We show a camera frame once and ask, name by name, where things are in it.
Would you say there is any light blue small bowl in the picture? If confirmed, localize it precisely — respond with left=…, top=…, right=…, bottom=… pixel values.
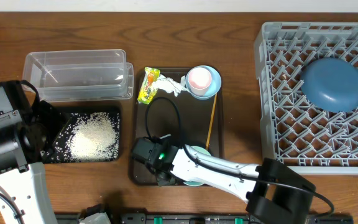
left=185, top=65, right=222, bottom=100

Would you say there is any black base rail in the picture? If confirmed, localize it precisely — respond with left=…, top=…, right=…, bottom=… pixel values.
left=54, top=212, right=354, bottom=224

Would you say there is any wooden chopstick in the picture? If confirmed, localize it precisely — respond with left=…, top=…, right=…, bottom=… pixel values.
left=205, top=95, right=217, bottom=151

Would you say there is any brown serving tray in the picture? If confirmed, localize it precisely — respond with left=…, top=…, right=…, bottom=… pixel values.
left=129, top=67, right=224, bottom=185

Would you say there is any dark blue bowl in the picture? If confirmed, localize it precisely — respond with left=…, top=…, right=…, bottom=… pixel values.
left=300, top=58, right=358, bottom=113

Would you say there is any crumpled white tissue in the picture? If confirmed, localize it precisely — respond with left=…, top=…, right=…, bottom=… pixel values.
left=151, top=75, right=189, bottom=97

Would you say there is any yellow green snack wrapper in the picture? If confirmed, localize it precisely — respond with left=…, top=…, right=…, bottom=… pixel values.
left=137, top=67, right=160, bottom=105

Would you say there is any mint green bowl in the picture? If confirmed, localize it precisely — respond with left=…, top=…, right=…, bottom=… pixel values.
left=184, top=146, right=211, bottom=187

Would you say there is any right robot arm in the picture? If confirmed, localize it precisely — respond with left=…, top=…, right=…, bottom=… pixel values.
left=145, top=138, right=316, bottom=223

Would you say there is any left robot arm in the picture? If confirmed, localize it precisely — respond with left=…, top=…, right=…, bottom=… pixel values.
left=0, top=80, right=67, bottom=223

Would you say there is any clear plastic bin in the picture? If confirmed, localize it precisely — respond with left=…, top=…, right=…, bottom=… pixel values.
left=22, top=49, right=134, bottom=103

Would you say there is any grey dishwasher rack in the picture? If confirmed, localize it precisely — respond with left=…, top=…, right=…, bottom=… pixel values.
left=254, top=22, right=358, bottom=175

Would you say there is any black waste tray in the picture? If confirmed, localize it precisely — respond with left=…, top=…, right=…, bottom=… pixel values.
left=39, top=105, right=122, bottom=165

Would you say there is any white rice pile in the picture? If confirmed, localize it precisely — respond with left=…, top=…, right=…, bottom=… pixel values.
left=53, top=111, right=120, bottom=162

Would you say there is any pink plastic cup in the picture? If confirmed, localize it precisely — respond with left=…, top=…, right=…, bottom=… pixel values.
left=187, top=67, right=212, bottom=96

